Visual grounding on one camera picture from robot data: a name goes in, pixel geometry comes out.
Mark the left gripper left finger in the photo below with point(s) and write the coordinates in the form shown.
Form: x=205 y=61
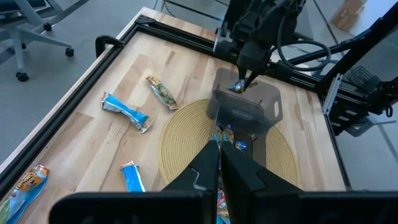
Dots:
x=202 y=168

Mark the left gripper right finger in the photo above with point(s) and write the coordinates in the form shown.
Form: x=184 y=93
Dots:
x=245 y=174

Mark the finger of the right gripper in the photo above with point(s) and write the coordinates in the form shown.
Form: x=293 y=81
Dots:
x=245 y=59
x=260 y=59

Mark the green granola bar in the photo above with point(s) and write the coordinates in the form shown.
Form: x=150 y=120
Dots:
x=161 y=93
x=237 y=87

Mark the colourful granola bar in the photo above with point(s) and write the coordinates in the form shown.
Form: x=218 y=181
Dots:
x=241 y=145
x=228 y=135
x=21 y=193

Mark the blue granola bar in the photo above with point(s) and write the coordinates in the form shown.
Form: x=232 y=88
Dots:
x=222 y=205
x=124 y=110
x=133 y=179

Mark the translucent grey plastic bin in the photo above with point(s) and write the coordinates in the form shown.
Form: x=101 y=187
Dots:
x=259 y=149
x=236 y=115
x=267 y=93

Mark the round woven straw placemat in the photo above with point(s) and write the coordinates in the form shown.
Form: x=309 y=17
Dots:
x=186 y=133

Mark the brown cardboard box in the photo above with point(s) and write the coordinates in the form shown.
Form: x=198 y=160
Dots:
x=346 y=14

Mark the black stand beam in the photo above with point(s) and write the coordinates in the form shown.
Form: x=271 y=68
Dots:
x=363 y=43

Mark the black table clamp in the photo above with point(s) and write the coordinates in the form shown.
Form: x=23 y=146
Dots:
x=105 y=39

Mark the blue office chair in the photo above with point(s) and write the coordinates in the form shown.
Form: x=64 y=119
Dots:
x=17 y=46

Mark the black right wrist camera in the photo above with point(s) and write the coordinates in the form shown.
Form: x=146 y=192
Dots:
x=227 y=43

